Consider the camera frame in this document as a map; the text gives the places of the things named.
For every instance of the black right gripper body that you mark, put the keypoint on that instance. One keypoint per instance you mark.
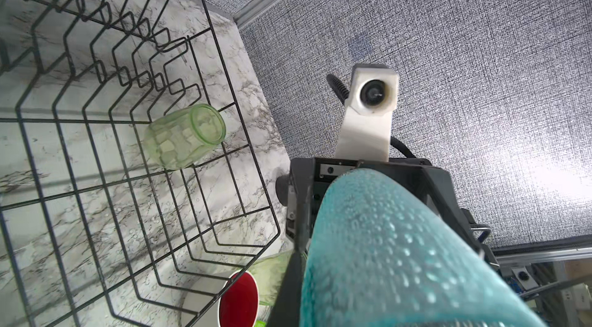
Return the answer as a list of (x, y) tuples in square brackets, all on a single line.
[(301, 191)]

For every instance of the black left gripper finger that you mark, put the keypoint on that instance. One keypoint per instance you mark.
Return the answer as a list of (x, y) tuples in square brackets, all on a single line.
[(286, 310)]

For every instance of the white mug red inside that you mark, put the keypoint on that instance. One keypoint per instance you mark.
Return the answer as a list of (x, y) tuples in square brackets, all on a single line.
[(226, 299)]

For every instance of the teal translucent cup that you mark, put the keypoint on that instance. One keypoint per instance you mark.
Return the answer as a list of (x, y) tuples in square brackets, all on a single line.
[(380, 257)]

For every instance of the light green faceted glass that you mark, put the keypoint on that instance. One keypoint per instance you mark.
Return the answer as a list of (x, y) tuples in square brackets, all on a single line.
[(180, 139)]

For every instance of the green snack packet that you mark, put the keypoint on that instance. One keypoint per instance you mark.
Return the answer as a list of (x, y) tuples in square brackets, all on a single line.
[(260, 323)]

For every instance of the green transparent glass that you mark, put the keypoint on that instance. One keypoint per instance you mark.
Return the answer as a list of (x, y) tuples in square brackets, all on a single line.
[(269, 273)]

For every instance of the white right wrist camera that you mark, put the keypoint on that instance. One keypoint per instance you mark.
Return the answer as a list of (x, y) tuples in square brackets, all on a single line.
[(367, 123)]

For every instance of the black wire dish rack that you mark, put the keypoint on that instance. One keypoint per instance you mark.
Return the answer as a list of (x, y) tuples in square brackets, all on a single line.
[(93, 231)]

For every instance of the aluminium front rail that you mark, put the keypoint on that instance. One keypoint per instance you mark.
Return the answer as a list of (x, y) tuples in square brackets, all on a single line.
[(574, 248)]

